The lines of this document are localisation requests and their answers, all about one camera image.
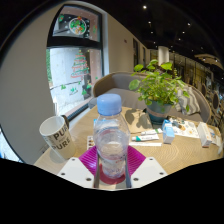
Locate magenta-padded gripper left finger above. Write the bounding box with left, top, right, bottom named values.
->
left=57, top=145, right=102, bottom=190

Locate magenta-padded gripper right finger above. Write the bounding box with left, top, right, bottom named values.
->
left=124, top=145, right=168, bottom=189

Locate clear blue-capped water bottle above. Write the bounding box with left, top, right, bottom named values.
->
left=92, top=93, right=132, bottom=179

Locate long white paper strip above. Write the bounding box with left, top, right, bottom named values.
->
left=128, top=141, right=163, bottom=147

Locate blister pill pack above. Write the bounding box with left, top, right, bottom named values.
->
left=86, top=134, right=96, bottom=151

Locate white tube with teal cap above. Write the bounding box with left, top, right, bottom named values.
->
left=131, top=133, right=160, bottom=143

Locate white printed paper cup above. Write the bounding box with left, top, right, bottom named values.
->
left=38, top=115, right=77, bottom=160

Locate small light blue box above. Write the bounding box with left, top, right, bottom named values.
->
left=161, top=122, right=176, bottom=145

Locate colourful printed leaflet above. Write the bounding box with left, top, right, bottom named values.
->
left=168, top=116, right=200, bottom=139

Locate long white medicine box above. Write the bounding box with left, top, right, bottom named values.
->
left=197, top=121, right=213, bottom=148

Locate grey white chevron cushion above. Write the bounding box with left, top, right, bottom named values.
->
left=174, top=84, right=202, bottom=116

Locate green potted plant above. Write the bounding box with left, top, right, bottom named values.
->
left=128, top=59, right=191, bottom=125

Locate grey curved sofa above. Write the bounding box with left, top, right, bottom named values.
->
left=88, top=71, right=213, bottom=123

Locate group of dining chairs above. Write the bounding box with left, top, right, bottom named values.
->
left=199, top=79, right=224, bottom=134

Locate black-framed decorated window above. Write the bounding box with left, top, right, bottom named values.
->
left=45, top=3, right=104, bottom=118

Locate white round column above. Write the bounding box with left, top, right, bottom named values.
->
left=157, top=45, right=170, bottom=67

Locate group of ceiling lights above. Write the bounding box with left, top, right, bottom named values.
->
left=141, top=3, right=208, bottom=63

